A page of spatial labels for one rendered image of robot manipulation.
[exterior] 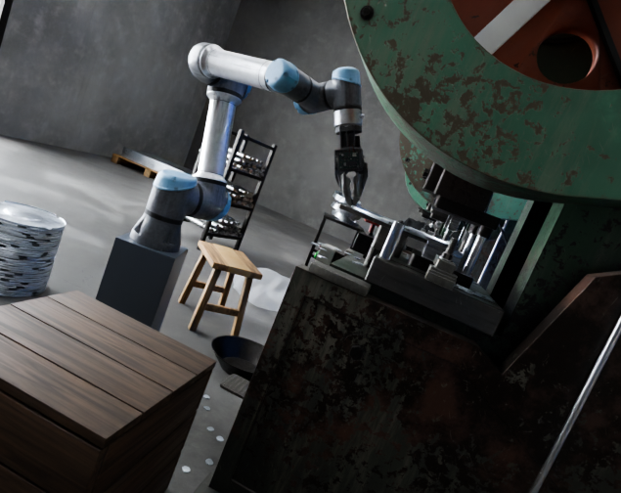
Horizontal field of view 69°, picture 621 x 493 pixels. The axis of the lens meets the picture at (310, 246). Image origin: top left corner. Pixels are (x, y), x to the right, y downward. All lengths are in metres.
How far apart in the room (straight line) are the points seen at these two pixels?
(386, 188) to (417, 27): 7.10
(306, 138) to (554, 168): 7.54
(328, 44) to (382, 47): 7.76
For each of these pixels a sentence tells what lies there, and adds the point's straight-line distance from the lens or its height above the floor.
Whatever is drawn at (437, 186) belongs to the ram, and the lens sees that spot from 1.16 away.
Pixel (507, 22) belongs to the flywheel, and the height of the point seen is 1.16.
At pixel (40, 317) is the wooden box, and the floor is 0.35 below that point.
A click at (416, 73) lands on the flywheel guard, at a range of 0.80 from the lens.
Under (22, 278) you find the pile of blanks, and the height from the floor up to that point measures 0.07.
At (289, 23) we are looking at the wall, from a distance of 8.89.
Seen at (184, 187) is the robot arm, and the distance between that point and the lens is 1.39.
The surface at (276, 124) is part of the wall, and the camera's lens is 8.43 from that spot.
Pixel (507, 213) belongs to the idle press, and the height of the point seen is 1.02.
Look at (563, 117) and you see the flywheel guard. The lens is 0.81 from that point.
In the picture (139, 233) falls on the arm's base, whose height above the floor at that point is 0.48.
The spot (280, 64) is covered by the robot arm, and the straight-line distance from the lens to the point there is 1.19.
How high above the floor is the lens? 0.82
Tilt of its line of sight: 8 degrees down
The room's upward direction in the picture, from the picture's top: 22 degrees clockwise
